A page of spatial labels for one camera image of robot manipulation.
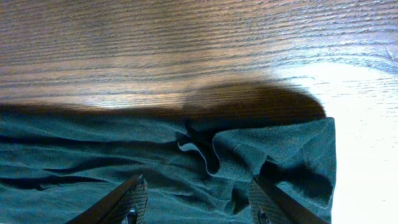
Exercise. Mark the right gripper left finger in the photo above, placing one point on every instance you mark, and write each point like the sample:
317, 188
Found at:
126, 204

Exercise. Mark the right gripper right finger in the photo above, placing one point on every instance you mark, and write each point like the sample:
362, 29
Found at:
271, 205

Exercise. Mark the black nike t-shirt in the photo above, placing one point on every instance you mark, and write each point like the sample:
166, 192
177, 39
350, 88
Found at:
55, 166

